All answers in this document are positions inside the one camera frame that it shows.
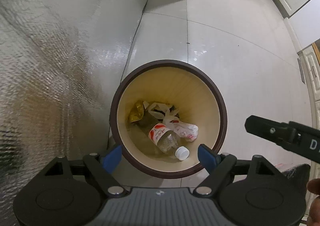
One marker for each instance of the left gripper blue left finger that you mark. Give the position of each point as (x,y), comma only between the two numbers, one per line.
(111,158)

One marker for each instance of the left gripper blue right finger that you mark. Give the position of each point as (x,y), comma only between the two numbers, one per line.
(208,158)

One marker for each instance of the clear plastic bottle red label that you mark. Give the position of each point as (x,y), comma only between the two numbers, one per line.
(168,141)

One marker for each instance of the gold foil wrapper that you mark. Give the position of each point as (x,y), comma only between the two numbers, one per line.
(138,110)

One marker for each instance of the white plastic bag red print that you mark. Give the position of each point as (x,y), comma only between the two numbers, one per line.
(168,115)

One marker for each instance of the round brown trash bin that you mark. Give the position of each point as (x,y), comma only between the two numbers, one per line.
(171,82)

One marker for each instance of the person's right hand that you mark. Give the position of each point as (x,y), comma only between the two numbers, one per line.
(313,186)

